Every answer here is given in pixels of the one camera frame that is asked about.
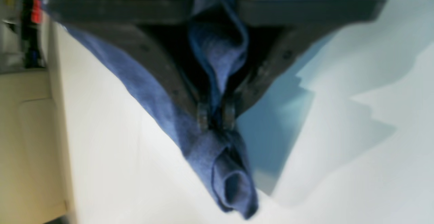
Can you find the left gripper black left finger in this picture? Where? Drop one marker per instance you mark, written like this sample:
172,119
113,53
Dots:
155,34

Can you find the blue grey t-shirt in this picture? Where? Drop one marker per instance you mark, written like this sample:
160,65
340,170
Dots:
219,41

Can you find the grey bin left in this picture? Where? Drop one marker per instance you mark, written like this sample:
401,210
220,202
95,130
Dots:
26,27

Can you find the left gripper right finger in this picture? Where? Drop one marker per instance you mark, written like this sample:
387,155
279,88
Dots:
280,31

